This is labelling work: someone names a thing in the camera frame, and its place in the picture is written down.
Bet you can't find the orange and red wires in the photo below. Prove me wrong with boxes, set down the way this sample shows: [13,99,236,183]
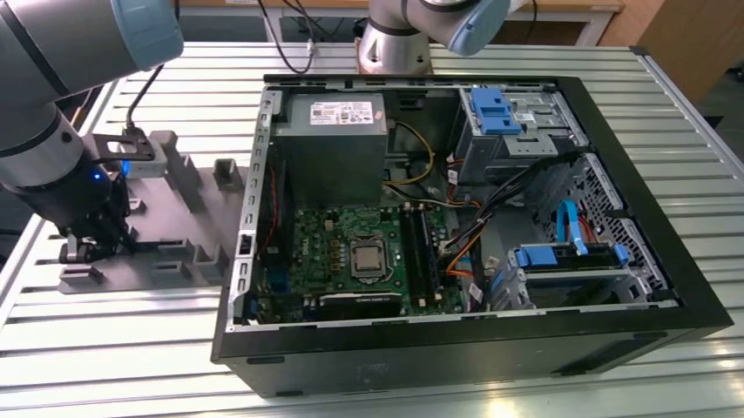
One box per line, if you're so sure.
[443,246,484,278]

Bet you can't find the blue plastic drive carrier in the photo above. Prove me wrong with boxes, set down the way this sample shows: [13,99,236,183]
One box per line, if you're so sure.
[470,88,524,136]

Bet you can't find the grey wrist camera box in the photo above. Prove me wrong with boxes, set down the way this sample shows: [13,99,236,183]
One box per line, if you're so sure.
[124,145,168,179]

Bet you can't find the silver CPU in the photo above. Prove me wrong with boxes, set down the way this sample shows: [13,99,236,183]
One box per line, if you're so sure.
[350,246,389,270]

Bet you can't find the blue flat data wire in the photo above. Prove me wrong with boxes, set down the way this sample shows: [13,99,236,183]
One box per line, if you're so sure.
[556,199,589,256]

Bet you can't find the green Dell motherboard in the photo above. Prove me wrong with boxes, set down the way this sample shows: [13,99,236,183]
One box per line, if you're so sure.
[255,204,466,321]

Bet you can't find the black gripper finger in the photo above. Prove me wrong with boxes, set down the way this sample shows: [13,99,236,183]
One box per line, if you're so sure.
[114,217,140,256]
[60,233,118,266]

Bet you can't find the black main wire bundle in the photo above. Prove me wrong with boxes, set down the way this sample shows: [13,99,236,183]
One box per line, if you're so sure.
[441,156,577,258]

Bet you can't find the wooden cabinet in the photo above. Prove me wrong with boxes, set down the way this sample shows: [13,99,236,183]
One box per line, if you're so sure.
[604,0,744,105]

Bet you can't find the black RAM slot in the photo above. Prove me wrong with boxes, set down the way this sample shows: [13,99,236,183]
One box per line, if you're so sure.
[415,208,435,302]
[399,207,425,306]

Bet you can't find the wooden desk white frame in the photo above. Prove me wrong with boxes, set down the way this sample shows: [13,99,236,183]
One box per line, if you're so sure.
[179,0,626,47]

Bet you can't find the black cable white plug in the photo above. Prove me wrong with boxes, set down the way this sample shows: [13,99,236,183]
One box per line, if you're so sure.
[255,0,322,75]

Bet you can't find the grey parts rack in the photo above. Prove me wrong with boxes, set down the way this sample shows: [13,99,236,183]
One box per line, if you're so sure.
[57,129,246,296]

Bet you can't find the metal CPU socket cover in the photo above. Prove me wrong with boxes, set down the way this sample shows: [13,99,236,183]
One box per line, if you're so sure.
[342,234,399,287]

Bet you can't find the blue RAM stick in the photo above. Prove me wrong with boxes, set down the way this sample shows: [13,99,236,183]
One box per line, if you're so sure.
[130,240,186,253]

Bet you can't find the grey metal drive cage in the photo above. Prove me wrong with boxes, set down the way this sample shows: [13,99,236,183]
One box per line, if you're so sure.
[456,86,588,184]

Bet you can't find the black open PC case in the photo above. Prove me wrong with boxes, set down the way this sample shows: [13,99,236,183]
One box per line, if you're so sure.
[208,73,735,398]

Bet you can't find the grey metal disk bay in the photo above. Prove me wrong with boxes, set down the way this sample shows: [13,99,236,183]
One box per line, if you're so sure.
[508,243,664,310]

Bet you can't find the hard disk in blue carrier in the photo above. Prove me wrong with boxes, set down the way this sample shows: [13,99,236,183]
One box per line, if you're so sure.
[510,243,629,273]

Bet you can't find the black graphics card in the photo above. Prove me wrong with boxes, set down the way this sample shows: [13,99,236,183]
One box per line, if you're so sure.
[317,292,406,322]

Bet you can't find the grey power supply unit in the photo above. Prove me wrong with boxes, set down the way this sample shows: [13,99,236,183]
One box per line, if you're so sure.
[271,91,390,208]

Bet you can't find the black camera cable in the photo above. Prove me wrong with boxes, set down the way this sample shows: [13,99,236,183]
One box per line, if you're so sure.
[123,64,167,132]

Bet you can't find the yellow and black wire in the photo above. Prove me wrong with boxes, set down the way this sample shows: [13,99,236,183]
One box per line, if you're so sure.
[382,121,437,188]

